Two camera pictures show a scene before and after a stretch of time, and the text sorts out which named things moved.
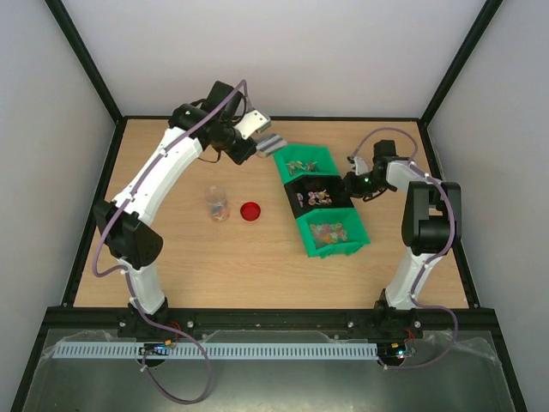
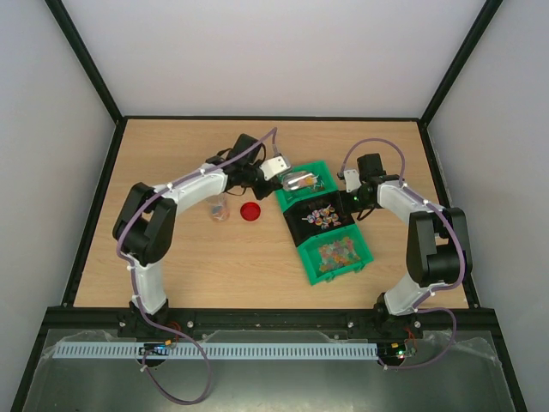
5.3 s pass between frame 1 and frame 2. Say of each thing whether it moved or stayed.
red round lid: stayed
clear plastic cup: stayed
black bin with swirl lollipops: moved
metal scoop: moved
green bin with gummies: moved
